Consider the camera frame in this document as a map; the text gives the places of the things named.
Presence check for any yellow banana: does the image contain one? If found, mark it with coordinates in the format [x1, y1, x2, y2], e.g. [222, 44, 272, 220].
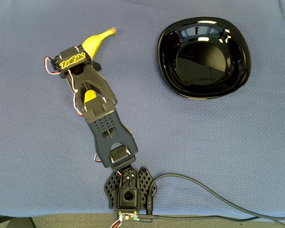
[82, 27, 118, 104]

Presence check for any glossy black plate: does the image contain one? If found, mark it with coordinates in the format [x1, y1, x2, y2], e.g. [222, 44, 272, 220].
[157, 16, 252, 100]

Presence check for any blue woven table cloth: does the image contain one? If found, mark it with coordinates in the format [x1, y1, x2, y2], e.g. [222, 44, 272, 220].
[0, 0, 285, 220]

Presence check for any red white forearm servo wire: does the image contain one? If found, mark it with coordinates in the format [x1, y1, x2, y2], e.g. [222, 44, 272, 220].
[67, 70, 85, 117]

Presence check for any red white wrist servo wire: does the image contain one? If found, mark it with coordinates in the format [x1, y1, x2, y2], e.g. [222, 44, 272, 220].
[44, 56, 62, 75]

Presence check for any dark grey USB cable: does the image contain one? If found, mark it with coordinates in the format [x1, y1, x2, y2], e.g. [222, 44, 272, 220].
[146, 173, 285, 220]

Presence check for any red white base wire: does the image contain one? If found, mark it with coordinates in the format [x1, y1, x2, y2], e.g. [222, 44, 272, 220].
[110, 217, 124, 228]

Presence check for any black camera stand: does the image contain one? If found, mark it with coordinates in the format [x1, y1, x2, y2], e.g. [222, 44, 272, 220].
[0, 215, 36, 228]

